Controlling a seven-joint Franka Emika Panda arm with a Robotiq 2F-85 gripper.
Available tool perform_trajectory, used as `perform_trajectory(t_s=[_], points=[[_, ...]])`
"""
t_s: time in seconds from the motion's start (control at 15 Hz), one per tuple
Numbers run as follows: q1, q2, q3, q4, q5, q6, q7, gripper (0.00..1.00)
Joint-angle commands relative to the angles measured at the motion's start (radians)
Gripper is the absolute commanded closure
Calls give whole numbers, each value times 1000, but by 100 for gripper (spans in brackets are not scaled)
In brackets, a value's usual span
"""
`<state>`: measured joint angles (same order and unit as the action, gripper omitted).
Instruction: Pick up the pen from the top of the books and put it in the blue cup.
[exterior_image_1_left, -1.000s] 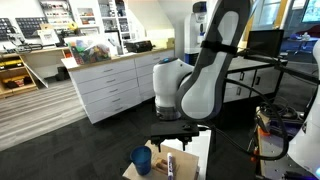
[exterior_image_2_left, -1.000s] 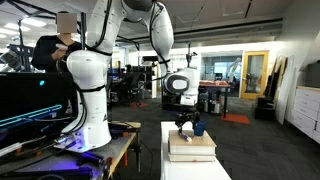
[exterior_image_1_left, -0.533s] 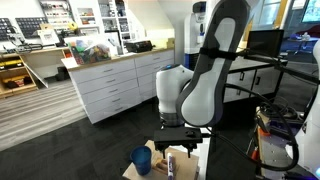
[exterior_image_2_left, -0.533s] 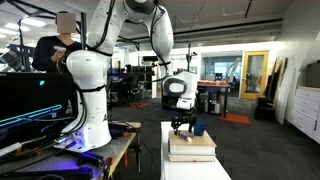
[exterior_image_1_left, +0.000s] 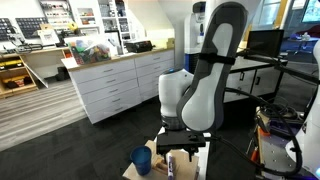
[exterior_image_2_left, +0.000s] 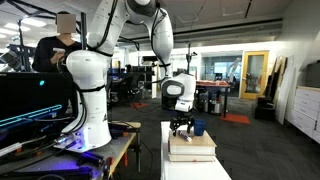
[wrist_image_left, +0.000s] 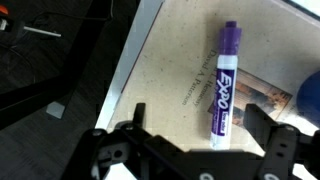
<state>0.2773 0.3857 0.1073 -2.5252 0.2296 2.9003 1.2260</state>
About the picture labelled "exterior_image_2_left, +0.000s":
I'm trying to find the purple Expo marker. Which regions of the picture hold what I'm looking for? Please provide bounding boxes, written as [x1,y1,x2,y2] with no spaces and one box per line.
[177,129,193,143]

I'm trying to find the yellow framed door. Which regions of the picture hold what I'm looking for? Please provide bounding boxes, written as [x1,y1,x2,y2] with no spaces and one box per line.
[240,50,270,100]

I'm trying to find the red floor mat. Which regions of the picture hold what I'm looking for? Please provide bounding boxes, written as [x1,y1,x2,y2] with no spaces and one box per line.
[129,101,149,109]

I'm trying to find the orange floor mat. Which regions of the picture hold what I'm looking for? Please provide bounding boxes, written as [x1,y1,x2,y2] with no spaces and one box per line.
[220,113,252,125]

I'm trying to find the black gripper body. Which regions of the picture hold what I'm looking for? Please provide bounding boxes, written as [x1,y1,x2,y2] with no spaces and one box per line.
[170,112,196,128]

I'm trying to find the dark grey box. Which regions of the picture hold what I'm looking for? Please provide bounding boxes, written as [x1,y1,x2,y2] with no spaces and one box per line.
[304,61,320,88]

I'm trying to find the black camera stand pole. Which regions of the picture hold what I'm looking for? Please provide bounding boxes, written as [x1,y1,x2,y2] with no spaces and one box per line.
[185,41,198,82]

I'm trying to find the table with red top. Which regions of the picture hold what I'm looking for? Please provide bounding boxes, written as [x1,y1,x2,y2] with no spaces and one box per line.
[186,79,232,118]

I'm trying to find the wood-edged robot workbench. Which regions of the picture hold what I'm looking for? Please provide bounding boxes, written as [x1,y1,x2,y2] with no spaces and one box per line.
[0,121,143,180]

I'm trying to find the white power strip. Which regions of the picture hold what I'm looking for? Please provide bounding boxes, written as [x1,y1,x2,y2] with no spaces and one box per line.
[0,142,23,158]

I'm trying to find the person in black sweater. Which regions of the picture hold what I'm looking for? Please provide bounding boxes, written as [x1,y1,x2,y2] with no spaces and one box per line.
[32,11,83,74]

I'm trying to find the black computer monitor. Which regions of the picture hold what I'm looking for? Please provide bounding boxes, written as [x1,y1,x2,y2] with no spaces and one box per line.
[0,71,76,149]

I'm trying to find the black clamp tool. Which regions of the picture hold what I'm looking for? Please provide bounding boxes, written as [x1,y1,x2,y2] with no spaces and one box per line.
[76,151,105,168]

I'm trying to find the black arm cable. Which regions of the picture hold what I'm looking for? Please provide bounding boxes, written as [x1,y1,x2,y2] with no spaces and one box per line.
[149,6,174,84]

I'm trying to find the leaning white boards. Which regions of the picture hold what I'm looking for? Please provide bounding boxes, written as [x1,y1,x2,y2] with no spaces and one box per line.
[266,54,298,126]

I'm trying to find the blue plastic cup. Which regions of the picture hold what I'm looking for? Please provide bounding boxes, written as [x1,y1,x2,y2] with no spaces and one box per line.
[193,119,207,137]

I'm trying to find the black box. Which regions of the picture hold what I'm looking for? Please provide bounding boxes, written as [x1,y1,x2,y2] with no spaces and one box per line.
[254,96,276,121]

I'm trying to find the tan hardcover book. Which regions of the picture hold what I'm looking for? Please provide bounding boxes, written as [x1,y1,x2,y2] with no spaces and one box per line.
[168,129,218,157]

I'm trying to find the white drawer cabinet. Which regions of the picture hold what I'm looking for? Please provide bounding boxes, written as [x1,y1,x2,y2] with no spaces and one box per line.
[288,85,320,144]

